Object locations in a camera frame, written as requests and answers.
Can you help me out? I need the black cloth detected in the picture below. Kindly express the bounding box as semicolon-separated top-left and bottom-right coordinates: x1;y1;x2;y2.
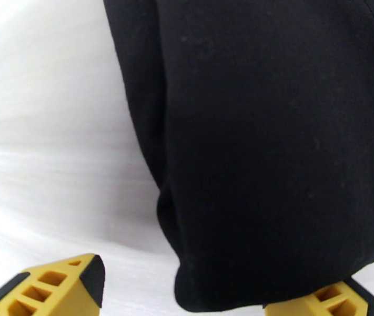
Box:
103;0;374;314

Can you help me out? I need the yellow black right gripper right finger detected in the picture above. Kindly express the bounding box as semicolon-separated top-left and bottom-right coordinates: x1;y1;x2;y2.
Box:
261;277;374;316

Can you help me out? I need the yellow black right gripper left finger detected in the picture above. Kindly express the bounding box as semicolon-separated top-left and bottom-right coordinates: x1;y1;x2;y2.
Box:
0;253;106;316

